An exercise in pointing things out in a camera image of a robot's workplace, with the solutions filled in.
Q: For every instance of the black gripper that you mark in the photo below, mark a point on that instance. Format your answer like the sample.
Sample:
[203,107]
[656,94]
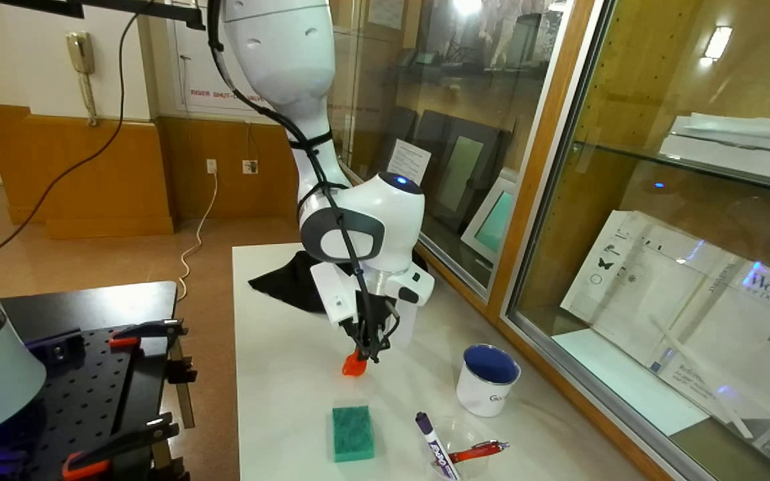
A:
[371,313]

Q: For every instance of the red conical bottle lid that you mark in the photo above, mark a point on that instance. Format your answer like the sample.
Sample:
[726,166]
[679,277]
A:
[354,367]

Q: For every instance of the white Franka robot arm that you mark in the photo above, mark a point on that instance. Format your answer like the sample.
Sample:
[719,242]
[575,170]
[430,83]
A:
[278,54]

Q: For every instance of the white cup blue inside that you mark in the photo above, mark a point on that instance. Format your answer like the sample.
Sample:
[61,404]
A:
[484,392]

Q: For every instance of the green sponge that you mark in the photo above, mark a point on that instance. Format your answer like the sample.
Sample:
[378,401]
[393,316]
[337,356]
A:
[354,433]

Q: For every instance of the black cloth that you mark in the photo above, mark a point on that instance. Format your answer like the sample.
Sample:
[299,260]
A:
[292,282]

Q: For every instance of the red pen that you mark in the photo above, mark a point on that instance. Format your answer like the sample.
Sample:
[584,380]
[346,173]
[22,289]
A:
[480,452]

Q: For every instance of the white framed teal screen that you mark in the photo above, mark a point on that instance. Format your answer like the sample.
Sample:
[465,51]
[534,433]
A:
[494,222]

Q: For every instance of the white paper sign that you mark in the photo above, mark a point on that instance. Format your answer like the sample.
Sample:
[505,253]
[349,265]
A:
[411,159]

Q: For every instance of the dark framed panel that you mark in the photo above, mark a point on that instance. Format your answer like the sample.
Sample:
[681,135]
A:
[461,170]

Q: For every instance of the wooden glass display case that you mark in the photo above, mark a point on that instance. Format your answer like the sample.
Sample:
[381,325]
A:
[546,178]

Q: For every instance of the white flat paper sheet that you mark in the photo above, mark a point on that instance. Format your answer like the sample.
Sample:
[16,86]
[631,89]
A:
[615,376]

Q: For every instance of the white butterfly print booklet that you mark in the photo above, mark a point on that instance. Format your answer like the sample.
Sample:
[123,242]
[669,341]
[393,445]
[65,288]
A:
[625,277]

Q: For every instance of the black perforated mounting board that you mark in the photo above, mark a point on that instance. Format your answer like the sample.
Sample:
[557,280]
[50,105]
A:
[92,392]

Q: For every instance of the wooden counter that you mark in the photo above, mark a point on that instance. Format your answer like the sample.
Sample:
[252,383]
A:
[92,178]

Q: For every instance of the white software manual book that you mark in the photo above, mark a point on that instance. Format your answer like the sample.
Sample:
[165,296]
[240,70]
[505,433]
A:
[759,348]

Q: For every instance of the white paper stack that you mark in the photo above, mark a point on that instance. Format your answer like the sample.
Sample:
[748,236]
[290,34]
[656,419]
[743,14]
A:
[740,142]

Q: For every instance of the white wall socket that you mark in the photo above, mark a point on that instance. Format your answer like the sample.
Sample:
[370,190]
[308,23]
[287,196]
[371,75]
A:
[211,166]
[248,166]

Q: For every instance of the white wall notice board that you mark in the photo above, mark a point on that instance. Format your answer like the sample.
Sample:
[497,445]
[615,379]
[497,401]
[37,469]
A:
[199,82]

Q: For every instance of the beige wall phone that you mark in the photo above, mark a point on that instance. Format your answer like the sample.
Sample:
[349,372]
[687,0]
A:
[81,54]

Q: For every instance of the black camera boom bar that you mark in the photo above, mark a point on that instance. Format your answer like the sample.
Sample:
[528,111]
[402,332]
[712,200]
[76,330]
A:
[108,7]

